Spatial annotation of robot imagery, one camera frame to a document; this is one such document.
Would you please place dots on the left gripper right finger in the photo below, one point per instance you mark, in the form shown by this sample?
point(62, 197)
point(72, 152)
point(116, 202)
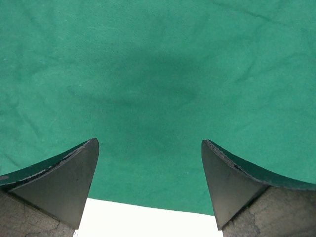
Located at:
point(250, 201)

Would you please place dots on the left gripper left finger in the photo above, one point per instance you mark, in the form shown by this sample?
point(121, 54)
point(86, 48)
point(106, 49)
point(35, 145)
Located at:
point(47, 199)

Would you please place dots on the green surgical drape cloth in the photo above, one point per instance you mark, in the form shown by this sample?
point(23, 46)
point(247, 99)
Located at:
point(151, 79)

